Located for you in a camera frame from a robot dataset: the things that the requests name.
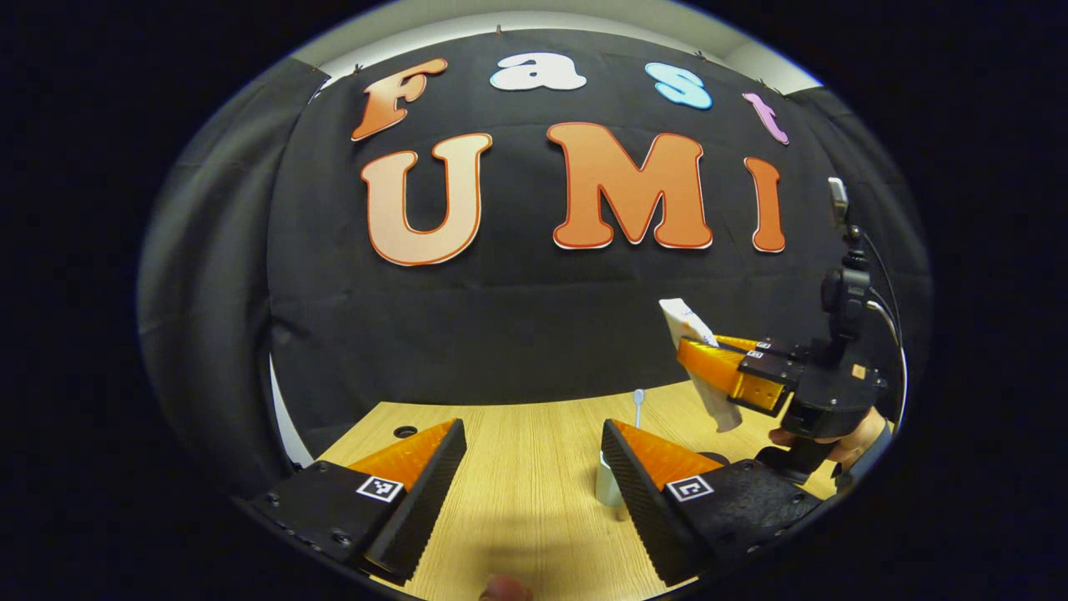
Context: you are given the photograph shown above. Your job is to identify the black backdrop cloth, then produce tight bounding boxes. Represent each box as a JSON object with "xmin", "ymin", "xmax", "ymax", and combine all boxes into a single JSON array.
[{"xmin": 138, "ymin": 29, "xmax": 934, "ymax": 502}]

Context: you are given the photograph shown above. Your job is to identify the blue cup with wooden handle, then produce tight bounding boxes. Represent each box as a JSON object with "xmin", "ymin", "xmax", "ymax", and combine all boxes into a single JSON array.
[{"xmin": 595, "ymin": 451, "xmax": 628, "ymax": 509}]

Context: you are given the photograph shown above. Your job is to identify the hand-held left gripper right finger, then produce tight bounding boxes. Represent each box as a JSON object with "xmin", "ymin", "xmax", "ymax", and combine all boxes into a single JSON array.
[{"xmin": 601, "ymin": 418, "xmax": 825, "ymax": 588}]

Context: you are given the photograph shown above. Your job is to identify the white toothpaste tube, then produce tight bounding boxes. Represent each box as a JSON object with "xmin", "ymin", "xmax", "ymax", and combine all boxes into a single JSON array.
[{"xmin": 658, "ymin": 298, "xmax": 744, "ymax": 433}]

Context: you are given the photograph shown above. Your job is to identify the wooden desktop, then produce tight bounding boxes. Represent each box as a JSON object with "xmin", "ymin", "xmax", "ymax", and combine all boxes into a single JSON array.
[{"xmin": 313, "ymin": 380, "xmax": 898, "ymax": 601}]

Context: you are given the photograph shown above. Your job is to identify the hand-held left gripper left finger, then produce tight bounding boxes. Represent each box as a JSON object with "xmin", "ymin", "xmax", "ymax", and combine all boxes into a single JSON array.
[{"xmin": 234, "ymin": 417, "xmax": 468, "ymax": 586}]

